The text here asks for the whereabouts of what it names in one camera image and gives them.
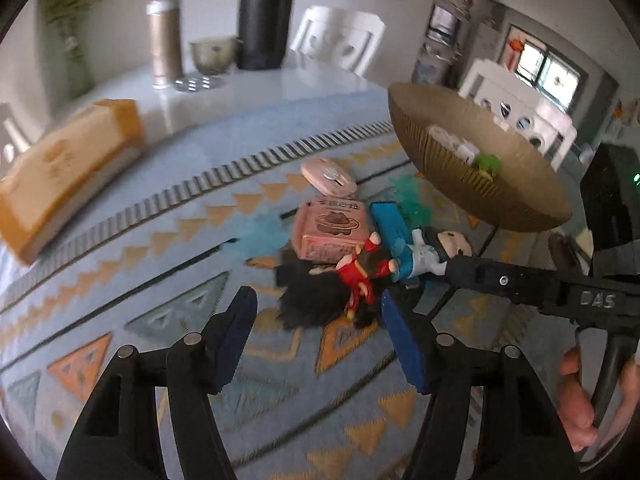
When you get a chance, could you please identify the glass vase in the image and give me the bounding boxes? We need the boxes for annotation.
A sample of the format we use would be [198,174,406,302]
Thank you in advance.
[59,25,97,97]

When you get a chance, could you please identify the brown woven bowl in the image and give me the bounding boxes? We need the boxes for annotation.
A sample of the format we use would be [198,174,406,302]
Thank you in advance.
[387,81,573,233]

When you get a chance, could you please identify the black plush toy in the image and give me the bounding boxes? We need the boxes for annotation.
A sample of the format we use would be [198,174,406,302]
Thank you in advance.
[275,252,388,331]

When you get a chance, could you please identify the white chair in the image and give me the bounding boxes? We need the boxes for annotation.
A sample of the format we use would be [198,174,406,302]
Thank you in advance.
[290,6,387,78]
[457,58,578,171]
[0,102,31,166]

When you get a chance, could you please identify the beige thermos flask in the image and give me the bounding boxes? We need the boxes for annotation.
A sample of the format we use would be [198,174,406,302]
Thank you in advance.
[146,0,185,90]

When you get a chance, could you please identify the red door decoration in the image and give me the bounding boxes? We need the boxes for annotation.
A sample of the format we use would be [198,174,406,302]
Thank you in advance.
[505,35,526,68]

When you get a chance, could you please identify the patterned blue tablecloth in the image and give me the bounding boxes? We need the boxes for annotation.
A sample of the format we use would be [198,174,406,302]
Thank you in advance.
[0,87,596,480]

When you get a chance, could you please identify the window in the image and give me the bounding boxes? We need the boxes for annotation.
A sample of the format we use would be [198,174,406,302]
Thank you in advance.
[517,42,583,111]

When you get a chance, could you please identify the green plastic toy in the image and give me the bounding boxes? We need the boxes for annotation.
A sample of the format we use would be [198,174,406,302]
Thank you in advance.
[472,152,503,178]

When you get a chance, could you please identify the red figurine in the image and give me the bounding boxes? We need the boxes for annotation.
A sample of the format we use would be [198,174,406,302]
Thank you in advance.
[309,232,396,320]

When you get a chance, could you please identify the black-haired boy figurine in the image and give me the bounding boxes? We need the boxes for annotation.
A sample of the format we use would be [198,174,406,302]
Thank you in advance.
[392,227,473,283]

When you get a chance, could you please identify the person's right hand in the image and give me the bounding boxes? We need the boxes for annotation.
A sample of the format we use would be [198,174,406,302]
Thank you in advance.
[557,347,640,453]

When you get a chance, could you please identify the pink round case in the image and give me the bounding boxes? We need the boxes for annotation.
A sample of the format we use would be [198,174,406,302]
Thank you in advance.
[301,157,358,197]

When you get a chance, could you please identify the yellow tissue pack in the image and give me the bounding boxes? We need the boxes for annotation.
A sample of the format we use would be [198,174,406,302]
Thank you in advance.
[0,99,147,266]

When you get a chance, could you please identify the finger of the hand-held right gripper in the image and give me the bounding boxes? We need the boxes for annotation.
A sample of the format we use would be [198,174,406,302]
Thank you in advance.
[369,201,418,281]
[442,255,571,313]

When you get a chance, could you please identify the pink box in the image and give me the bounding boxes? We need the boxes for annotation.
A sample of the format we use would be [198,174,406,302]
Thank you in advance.
[292,199,373,263]

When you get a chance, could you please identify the large black thermos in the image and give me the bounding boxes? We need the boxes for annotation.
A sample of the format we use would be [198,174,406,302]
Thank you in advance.
[236,0,299,72]

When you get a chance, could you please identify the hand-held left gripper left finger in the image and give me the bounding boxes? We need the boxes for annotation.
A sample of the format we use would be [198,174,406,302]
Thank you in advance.
[55,285,258,480]

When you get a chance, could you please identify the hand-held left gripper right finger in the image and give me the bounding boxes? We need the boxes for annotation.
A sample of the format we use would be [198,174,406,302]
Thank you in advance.
[381,290,583,480]

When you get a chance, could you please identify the cluttered shelf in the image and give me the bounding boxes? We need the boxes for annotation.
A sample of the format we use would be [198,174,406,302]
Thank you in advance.
[415,0,473,86]

